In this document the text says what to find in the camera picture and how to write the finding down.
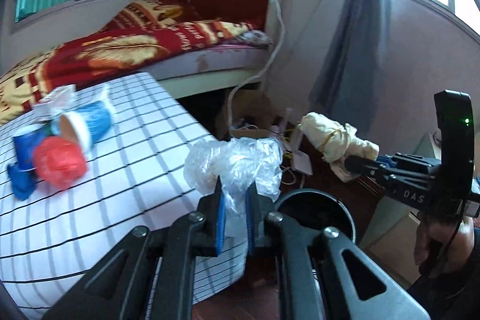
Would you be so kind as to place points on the dark blue crumpled wrapper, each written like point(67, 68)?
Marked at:
point(20, 185)

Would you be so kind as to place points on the brown cardboard box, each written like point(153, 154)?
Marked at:
point(251, 110)

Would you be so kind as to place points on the white pink carton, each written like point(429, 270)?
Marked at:
point(52, 102)

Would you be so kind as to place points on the dark wooden nightstand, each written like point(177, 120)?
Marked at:
point(337, 188)

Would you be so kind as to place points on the person's right hand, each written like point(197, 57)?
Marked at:
point(455, 239)

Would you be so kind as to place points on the white router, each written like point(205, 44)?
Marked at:
point(302, 162)

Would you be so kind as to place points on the large blue paper cup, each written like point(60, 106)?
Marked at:
point(93, 121)

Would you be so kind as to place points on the red crumpled plastic bag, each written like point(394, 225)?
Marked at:
point(56, 162)

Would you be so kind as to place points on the beige paper bundle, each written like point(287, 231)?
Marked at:
point(326, 136)

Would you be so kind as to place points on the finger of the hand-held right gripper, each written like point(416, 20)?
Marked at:
point(362, 163)
point(408, 194)

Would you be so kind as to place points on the bed mattress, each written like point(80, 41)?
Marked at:
point(213, 59)

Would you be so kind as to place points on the clear plastic bag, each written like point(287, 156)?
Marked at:
point(240, 162)

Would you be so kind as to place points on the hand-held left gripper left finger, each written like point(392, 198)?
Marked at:
point(221, 220)

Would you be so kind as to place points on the black trash bin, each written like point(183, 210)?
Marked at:
point(311, 207)

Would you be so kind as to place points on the small blue paper cup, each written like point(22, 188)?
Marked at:
point(26, 147)

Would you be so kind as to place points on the red yellow printed blanket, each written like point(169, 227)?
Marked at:
point(112, 46)

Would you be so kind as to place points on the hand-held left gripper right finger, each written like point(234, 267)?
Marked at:
point(250, 224)

